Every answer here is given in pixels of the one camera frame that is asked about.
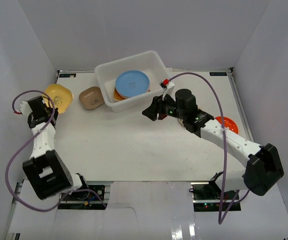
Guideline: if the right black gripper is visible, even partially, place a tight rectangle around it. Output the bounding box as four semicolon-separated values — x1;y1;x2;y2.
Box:
142;91;186;122

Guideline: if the yellow square plate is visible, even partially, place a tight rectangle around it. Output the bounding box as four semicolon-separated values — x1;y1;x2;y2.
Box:
44;83;73;115

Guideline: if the blue round plate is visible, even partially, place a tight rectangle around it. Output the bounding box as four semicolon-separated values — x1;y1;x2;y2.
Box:
115;70;149;96

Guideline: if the woven bamboo fan tray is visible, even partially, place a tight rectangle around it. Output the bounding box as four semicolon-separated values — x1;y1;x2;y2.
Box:
113;88;125;101

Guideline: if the brown square plate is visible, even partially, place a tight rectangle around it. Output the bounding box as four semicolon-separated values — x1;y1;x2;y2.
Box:
78;86;104;111

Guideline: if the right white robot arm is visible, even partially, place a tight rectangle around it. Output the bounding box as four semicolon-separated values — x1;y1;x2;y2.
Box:
142;89;284;200

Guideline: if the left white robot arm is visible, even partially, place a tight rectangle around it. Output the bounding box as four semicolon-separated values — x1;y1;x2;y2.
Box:
22;96;90;200

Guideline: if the white plastic bin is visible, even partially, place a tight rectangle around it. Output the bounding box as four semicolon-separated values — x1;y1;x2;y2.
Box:
94;50;170;113

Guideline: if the orange round plate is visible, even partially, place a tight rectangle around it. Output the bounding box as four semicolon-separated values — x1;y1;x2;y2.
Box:
215;116;239;134

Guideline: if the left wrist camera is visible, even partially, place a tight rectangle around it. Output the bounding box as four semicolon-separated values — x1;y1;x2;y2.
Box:
13;100;32;117

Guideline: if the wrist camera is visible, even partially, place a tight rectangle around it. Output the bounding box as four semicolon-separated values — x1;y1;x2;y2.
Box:
13;100;32;117
159;79;175;98

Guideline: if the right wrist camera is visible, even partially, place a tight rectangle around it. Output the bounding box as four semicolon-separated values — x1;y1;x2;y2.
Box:
159;79;175;98

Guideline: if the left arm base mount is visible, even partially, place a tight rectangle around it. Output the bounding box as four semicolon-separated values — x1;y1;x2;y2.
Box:
57;184;110;210

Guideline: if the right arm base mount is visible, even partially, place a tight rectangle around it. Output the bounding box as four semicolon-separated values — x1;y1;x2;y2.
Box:
189;171;241;213

